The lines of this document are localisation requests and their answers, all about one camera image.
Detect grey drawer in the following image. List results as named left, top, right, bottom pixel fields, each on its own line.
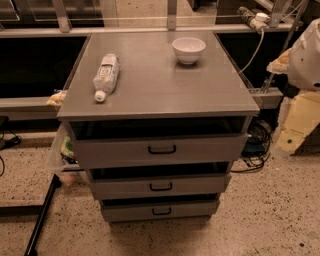
left=73, top=134, right=247, bottom=169
left=89, top=173, right=231, bottom=200
left=101, top=199, right=218, bottom=222

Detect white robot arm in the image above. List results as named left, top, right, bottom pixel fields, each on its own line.
left=267, top=18, right=320, bottom=156

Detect grey drawer cabinet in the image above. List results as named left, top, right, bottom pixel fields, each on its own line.
left=57, top=32, right=259, bottom=209

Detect grey top drawer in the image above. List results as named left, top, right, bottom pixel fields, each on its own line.
left=73, top=134, right=247, bottom=169

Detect grey bottom drawer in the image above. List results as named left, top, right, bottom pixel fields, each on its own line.
left=101, top=199, right=218, bottom=222

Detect clear plastic water bottle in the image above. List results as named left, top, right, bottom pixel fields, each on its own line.
left=93, top=54, right=120, bottom=102

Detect white ceramic bowl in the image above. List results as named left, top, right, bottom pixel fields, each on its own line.
left=172, top=37, right=206, bottom=64

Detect clear plastic storage bin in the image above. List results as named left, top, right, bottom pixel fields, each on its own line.
left=46, top=124, right=84, bottom=184

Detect yellow snack bag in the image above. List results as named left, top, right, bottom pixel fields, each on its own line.
left=47, top=90, right=67, bottom=107

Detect white power strip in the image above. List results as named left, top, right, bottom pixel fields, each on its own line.
left=237, top=6, right=269, bottom=33

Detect black cable bundle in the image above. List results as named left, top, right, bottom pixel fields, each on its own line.
left=230, top=120, right=274, bottom=174

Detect black floor frame bar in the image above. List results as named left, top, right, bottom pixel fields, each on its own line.
left=24, top=174, right=62, bottom=256

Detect white power cable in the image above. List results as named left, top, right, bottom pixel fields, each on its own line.
left=237, top=29, right=265, bottom=75

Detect grey metal shelf rail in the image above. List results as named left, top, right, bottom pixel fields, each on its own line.
left=0, top=97, right=59, bottom=121

